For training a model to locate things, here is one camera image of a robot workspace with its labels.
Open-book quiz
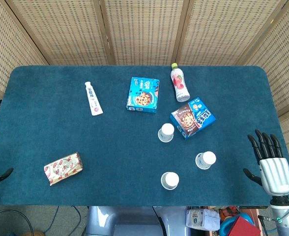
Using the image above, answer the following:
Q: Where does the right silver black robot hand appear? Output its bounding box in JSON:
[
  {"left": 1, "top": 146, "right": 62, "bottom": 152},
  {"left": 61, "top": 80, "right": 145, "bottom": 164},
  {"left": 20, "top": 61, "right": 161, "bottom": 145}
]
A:
[{"left": 242, "top": 129, "right": 289, "bottom": 197}]

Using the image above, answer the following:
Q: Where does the white floral paper cup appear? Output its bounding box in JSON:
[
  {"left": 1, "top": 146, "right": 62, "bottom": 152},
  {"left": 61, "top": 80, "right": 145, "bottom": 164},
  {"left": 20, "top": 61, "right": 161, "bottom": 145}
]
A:
[
  {"left": 195, "top": 151, "right": 217, "bottom": 170},
  {"left": 157, "top": 123, "right": 175, "bottom": 143},
  {"left": 160, "top": 172, "right": 180, "bottom": 190}
]

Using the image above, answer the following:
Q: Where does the red box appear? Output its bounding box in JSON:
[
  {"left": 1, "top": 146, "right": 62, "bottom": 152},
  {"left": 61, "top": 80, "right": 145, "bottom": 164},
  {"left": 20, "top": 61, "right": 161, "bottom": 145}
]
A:
[{"left": 227, "top": 215, "right": 262, "bottom": 236}]

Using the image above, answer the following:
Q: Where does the gold red printed snack pack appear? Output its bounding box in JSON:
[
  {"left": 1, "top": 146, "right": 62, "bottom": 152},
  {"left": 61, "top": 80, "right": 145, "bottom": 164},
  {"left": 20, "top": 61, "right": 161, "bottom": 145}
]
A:
[{"left": 43, "top": 151, "right": 84, "bottom": 186}]

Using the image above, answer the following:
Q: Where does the blue round object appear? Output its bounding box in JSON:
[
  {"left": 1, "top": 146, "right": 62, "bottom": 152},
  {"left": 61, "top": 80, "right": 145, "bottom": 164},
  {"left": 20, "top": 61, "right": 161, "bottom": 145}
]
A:
[{"left": 219, "top": 212, "right": 255, "bottom": 236}]

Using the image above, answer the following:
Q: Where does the white plastic package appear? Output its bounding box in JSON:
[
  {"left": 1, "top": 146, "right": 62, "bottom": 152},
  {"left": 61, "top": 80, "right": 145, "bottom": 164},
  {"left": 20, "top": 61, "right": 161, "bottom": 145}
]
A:
[{"left": 185, "top": 208, "right": 221, "bottom": 231}]

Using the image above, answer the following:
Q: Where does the blue brown cookie box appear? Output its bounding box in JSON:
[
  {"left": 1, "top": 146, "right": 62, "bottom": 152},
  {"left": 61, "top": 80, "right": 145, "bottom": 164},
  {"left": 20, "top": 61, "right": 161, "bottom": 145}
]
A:
[{"left": 170, "top": 96, "right": 216, "bottom": 141}]

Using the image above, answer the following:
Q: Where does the white toothpaste tube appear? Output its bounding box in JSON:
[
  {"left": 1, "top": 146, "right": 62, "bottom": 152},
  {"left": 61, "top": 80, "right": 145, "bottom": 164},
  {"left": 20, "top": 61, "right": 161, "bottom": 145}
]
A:
[{"left": 84, "top": 81, "right": 104, "bottom": 116}]

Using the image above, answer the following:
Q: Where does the green capped drink bottle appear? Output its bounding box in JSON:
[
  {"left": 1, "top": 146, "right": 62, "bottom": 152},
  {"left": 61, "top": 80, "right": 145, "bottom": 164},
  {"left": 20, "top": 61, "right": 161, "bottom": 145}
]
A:
[{"left": 170, "top": 62, "right": 191, "bottom": 103}]

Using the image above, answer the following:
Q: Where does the blue felt table cloth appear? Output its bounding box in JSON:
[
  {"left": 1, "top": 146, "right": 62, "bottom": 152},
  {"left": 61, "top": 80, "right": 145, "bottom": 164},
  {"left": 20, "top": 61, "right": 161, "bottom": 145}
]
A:
[{"left": 0, "top": 65, "right": 289, "bottom": 207}]

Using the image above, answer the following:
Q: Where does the grey robot torso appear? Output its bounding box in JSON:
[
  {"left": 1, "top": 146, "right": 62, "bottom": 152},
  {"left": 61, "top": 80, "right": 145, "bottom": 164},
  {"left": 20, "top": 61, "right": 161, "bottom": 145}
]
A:
[{"left": 85, "top": 206, "right": 192, "bottom": 236}]

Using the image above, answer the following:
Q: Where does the light blue cookie box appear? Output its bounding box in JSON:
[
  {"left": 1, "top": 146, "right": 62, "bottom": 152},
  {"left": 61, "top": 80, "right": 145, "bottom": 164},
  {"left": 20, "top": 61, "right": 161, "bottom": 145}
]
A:
[{"left": 126, "top": 77, "right": 160, "bottom": 114}]

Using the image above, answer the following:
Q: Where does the wicker folding screen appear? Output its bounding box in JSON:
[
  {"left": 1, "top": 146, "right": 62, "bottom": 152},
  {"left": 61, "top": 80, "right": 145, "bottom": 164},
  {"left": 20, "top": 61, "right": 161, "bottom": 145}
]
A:
[{"left": 0, "top": 0, "right": 289, "bottom": 177}]

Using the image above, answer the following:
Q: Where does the black floor cable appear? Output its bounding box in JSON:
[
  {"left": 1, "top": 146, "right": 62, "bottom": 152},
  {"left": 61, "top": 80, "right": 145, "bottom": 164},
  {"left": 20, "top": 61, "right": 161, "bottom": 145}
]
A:
[{"left": 0, "top": 208, "right": 36, "bottom": 236}]

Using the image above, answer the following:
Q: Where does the blue floor cable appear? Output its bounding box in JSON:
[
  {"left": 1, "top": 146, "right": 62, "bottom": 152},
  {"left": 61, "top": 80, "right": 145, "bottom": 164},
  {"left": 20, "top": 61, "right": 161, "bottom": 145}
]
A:
[{"left": 44, "top": 206, "right": 60, "bottom": 234}]

